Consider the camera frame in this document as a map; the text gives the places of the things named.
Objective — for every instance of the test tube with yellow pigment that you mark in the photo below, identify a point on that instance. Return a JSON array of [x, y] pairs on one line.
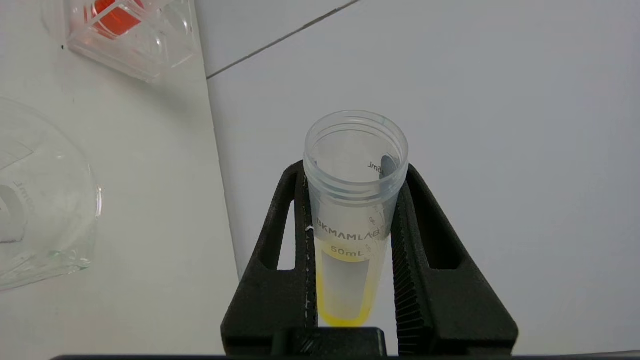
[[355, 200]]

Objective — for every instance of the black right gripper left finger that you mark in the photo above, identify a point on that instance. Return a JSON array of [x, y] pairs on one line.
[[270, 300]]

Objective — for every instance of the clear glass beaker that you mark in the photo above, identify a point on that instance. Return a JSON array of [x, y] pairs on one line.
[[45, 215]]

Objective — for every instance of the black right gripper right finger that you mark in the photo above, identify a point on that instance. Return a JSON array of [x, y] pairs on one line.
[[450, 300]]

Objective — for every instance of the test tube with red liquid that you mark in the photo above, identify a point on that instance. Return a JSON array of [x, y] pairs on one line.
[[115, 17]]

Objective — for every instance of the clear acrylic test tube rack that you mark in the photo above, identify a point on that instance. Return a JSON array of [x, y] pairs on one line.
[[150, 45]]

